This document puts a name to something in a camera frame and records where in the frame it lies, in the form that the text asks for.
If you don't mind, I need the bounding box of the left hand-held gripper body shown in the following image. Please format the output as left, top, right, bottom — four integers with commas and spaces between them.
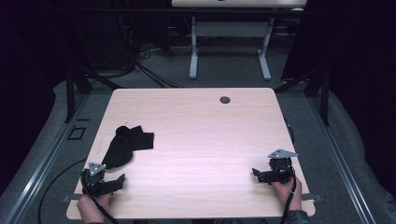
80, 161, 107, 198

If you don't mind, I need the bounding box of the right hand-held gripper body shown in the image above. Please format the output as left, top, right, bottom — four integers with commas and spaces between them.
267, 148, 299, 185

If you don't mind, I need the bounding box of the black cloth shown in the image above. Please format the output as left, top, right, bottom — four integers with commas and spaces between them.
101, 124, 155, 170

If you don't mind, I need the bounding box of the person's left hand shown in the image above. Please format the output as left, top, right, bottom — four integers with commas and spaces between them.
76, 192, 114, 224

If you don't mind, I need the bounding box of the person's right hand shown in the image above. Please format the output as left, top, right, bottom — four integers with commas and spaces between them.
272, 176, 304, 213

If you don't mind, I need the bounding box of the white desk with metal legs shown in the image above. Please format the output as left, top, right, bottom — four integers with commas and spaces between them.
170, 0, 308, 81

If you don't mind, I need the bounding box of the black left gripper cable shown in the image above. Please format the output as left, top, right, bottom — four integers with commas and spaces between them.
37, 158, 120, 224

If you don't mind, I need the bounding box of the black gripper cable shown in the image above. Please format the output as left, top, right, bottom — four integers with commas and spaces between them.
279, 164, 297, 224
37, 158, 120, 224

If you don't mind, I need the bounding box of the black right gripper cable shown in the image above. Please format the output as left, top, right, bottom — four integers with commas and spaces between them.
279, 164, 297, 224

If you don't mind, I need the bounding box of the grey metal table bracket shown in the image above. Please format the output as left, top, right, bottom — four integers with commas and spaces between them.
61, 192, 82, 203
301, 192, 324, 203

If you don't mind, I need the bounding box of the black cable beside table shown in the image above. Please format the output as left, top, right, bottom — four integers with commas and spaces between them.
283, 118, 295, 145

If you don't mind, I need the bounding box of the aluminium floor rail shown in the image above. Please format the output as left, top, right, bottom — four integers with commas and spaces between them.
306, 92, 377, 224
3, 92, 92, 224

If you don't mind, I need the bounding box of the black metal frame stand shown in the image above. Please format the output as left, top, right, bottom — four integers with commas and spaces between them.
274, 64, 332, 127
63, 60, 124, 124

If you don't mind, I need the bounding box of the bundle of floor cables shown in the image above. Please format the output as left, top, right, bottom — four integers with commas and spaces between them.
115, 12, 194, 90

